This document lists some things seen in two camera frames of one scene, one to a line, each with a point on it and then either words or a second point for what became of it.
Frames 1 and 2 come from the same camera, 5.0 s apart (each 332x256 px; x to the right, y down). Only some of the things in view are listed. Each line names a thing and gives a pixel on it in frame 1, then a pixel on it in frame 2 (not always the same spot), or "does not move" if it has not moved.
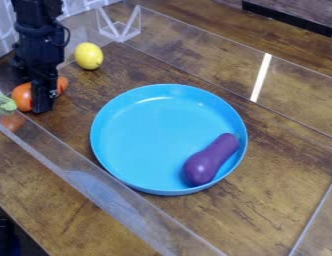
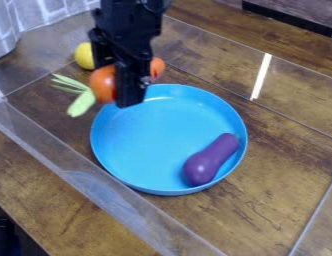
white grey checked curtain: (4, 20) does not move
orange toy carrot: (20, 98) -> (102, 87)
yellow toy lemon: (88, 55) does not move
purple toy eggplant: (201, 166) does not move
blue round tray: (153, 129) does not move
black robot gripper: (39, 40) -> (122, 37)
